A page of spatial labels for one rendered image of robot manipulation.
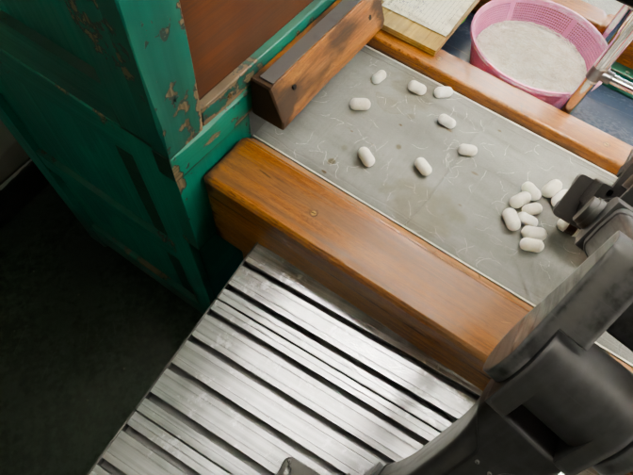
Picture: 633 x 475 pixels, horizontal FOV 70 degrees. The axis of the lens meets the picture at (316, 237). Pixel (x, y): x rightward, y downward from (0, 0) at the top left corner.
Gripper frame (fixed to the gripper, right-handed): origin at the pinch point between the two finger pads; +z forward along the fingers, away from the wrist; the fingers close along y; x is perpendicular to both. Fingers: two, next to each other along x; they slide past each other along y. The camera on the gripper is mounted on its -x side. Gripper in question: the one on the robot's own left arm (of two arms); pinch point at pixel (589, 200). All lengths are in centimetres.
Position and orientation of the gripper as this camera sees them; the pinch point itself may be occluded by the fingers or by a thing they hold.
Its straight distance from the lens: 81.2
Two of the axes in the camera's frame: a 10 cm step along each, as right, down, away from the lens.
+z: 3.7, -2.5, 9.0
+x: -4.2, 8.1, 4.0
